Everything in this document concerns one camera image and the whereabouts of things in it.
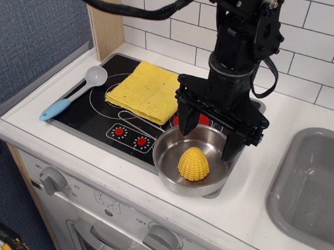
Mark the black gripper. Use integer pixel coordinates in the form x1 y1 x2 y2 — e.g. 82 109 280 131
175 54 271 162

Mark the white spoon blue handle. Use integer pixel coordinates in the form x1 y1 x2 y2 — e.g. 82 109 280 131
39 66 108 121

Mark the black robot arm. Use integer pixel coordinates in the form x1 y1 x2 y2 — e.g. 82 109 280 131
176 0 284 162

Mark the black toy stove top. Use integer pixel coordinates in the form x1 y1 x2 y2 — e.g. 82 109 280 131
37 49 269 202

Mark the yellow toy corn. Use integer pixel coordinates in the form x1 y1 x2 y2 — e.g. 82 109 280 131
178 147 210 181

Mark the silver metal pot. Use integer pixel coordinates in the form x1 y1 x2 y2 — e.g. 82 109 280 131
114 109 238 199

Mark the yellow folded cloth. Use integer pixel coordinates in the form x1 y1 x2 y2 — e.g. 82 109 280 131
106 61 180 125

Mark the grey sink basin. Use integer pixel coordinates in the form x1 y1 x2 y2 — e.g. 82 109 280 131
267 128 334 250

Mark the grey right oven knob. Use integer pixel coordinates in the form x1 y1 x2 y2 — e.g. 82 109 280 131
142 225 179 250

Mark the grey oven knob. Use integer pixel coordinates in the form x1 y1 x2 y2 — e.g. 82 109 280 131
142 225 179 250
40 167 67 196

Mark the white toy oven front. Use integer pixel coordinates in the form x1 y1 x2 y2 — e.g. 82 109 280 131
16 150 259 250

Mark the grey left oven knob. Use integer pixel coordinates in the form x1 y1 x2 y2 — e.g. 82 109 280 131
40 167 67 196

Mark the yellow black object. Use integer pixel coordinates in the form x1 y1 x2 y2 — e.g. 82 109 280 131
0 216 31 250

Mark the black sleeved cable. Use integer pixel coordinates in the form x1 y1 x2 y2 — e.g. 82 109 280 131
63 0 196 23

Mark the wooden post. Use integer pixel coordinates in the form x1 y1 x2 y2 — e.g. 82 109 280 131
87 0 125 62

